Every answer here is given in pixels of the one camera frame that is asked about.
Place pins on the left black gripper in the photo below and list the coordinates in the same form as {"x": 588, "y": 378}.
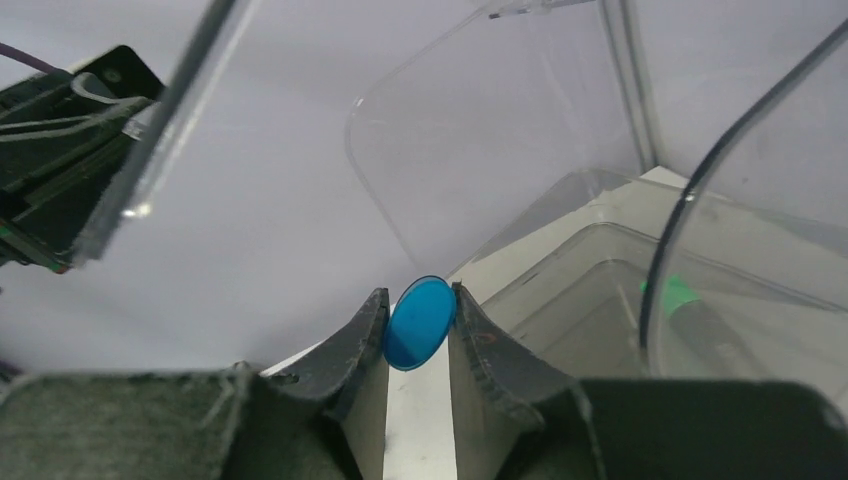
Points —
{"x": 65, "y": 134}

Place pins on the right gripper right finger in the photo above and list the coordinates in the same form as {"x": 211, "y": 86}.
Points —
{"x": 517, "y": 417}

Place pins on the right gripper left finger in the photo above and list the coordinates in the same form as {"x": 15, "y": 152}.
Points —
{"x": 321, "y": 417}

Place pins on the blue cap black highlighter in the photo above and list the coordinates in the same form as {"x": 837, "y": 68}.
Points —
{"x": 419, "y": 323}

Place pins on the green cap black highlighter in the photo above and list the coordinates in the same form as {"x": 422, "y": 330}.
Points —
{"x": 705, "y": 334}

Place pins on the clear grey drawer organizer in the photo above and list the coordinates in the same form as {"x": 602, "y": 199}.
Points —
{"x": 332, "y": 147}

